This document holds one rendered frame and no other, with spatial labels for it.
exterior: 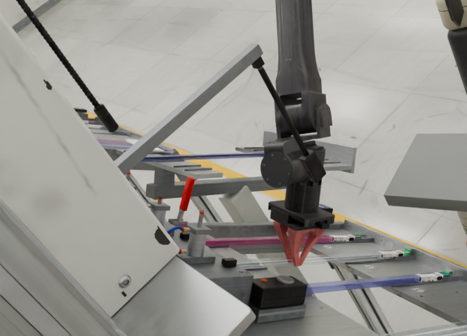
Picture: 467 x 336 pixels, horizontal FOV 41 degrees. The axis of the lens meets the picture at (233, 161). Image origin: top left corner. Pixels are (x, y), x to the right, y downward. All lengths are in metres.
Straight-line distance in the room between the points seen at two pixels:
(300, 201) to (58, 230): 0.65
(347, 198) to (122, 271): 2.23
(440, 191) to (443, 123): 1.24
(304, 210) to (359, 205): 1.56
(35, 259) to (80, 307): 0.03
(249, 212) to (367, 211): 1.05
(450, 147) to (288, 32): 0.79
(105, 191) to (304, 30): 0.67
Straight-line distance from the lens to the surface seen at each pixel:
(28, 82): 0.39
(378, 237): 1.35
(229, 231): 1.22
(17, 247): 0.25
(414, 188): 1.63
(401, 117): 2.94
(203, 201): 2.08
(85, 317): 0.27
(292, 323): 0.84
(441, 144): 1.73
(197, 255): 0.81
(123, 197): 0.43
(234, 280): 0.79
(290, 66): 1.02
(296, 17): 1.03
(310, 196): 1.02
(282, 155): 0.94
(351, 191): 2.66
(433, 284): 1.16
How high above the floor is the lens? 1.65
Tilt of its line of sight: 31 degrees down
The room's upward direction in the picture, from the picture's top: 32 degrees counter-clockwise
